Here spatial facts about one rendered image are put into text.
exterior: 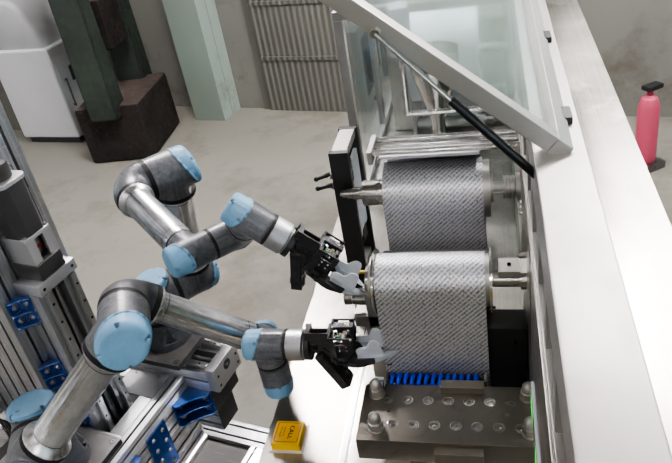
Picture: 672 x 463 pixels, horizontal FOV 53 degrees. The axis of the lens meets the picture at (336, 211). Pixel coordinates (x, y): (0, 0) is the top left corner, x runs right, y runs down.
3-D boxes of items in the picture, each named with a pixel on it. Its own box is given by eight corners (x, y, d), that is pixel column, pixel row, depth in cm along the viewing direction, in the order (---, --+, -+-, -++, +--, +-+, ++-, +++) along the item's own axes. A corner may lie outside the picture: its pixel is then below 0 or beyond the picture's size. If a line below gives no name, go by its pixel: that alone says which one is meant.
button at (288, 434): (279, 426, 167) (277, 420, 166) (306, 427, 165) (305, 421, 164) (272, 450, 161) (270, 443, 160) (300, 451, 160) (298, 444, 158)
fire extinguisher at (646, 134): (664, 157, 419) (673, 76, 392) (665, 176, 402) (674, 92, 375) (624, 156, 428) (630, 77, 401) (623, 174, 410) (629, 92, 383)
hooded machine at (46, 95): (120, 119, 625) (72, -20, 561) (80, 146, 583) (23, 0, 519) (65, 117, 652) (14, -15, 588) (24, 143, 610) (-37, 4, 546)
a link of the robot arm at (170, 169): (166, 288, 218) (130, 153, 182) (207, 267, 225) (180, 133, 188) (184, 311, 211) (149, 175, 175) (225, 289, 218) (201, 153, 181)
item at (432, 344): (387, 373, 160) (377, 313, 151) (489, 375, 155) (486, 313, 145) (387, 375, 160) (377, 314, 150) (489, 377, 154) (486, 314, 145)
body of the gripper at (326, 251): (342, 263, 146) (294, 235, 145) (322, 287, 151) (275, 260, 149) (347, 243, 153) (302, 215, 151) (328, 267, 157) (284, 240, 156)
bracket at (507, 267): (498, 263, 148) (497, 256, 147) (525, 263, 147) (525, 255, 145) (498, 277, 144) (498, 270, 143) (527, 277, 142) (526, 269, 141)
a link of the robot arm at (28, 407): (73, 412, 180) (54, 375, 173) (69, 451, 169) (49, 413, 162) (27, 426, 178) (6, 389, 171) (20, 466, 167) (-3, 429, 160)
